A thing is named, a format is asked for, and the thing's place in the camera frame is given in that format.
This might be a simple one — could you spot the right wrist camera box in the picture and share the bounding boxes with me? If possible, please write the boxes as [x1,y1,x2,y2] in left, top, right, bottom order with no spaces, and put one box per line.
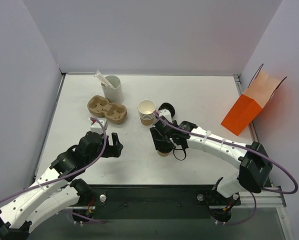
[153,108,173,124]

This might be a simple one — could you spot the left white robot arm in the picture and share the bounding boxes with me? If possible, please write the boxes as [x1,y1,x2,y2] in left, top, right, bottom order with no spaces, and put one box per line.
[0,131,123,240]

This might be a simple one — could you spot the brown pulp cup carrier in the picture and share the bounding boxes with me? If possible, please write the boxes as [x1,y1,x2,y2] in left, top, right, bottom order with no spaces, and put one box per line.
[87,95,128,125]

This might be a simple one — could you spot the stack of black cup lids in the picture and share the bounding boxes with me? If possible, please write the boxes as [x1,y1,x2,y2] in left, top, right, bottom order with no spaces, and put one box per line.
[158,102,176,118]

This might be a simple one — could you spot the stack of brown paper cups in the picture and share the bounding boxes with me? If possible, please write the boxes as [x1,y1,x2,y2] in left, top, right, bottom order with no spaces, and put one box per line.
[137,99,156,126]

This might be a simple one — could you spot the white cylindrical holder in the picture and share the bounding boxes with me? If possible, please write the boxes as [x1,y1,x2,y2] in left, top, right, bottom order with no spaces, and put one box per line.
[101,75,124,104]

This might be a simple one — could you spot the white wrapped stirrers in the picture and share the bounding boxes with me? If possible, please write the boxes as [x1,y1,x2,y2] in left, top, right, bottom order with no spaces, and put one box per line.
[94,70,114,89]

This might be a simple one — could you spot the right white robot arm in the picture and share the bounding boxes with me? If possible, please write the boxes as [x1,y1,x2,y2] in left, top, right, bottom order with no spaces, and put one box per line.
[149,120,273,204]

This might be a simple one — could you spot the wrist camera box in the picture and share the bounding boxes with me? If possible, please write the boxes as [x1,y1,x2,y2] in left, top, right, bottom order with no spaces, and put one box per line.
[89,117,108,135]
[153,108,173,124]

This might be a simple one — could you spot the orange paper takeout bag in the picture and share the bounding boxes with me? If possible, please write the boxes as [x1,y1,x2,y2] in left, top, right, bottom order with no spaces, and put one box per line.
[221,64,287,136]

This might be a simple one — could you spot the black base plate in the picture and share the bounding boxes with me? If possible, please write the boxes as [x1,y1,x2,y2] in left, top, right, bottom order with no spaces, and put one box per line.
[73,184,241,222]

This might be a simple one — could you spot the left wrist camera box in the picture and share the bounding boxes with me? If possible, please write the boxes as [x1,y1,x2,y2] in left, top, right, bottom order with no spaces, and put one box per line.
[89,117,108,135]

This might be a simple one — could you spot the single brown paper cup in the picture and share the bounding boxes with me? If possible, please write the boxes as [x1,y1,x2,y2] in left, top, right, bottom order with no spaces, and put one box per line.
[157,150,170,157]

